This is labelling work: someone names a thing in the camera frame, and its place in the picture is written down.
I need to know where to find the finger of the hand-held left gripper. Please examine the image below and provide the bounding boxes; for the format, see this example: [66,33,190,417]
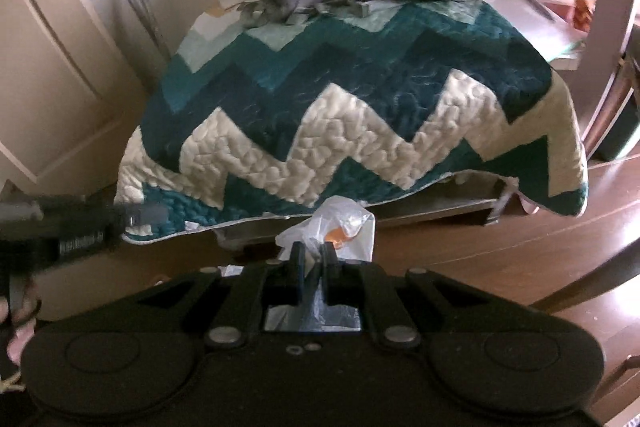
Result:
[112,201,169,229]

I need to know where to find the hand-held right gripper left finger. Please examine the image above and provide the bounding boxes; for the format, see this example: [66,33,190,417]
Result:
[137,241,307,351]

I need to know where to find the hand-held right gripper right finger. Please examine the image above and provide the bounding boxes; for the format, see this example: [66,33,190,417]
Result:
[320,241,503,351]

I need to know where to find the white plastic bag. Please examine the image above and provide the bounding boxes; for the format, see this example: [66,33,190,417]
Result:
[265,195,377,334]

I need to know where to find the person's left hand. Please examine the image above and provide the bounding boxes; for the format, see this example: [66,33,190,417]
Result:
[0,292,42,360]

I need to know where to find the teal white zigzag quilt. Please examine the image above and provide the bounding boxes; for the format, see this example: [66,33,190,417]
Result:
[114,0,590,242]

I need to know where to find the beige wardrobe door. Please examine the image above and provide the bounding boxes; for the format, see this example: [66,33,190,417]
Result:
[0,0,151,192]

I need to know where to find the loose white papers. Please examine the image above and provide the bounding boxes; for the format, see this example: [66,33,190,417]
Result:
[192,0,273,38]

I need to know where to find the white paper pad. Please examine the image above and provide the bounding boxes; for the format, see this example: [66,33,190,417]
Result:
[484,0,587,70]

